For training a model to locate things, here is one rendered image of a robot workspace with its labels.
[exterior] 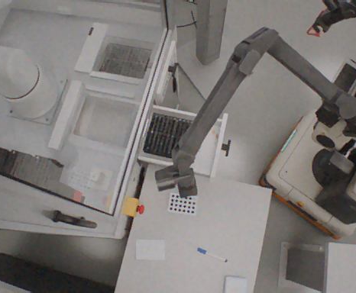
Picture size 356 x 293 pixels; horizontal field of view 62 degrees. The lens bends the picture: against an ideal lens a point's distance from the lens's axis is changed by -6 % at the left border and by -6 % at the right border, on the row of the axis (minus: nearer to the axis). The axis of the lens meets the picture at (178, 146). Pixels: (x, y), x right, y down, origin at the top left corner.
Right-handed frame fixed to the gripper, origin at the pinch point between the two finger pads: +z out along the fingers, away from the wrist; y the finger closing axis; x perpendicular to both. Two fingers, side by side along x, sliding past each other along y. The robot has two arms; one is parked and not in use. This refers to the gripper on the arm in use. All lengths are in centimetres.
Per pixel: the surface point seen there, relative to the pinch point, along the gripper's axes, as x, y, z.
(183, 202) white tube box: -2.7, 2.4, 17.3
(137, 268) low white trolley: -27.5, 27.0, 21.7
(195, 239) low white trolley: -0.5, 18.9, 21.9
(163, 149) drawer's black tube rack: -7.5, -20.2, 8.8
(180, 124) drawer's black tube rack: 1.8, -29.0, 5.6
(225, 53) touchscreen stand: 48, -119, 88
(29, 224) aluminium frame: -29, 17, -66
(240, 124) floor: 46, -60, 95
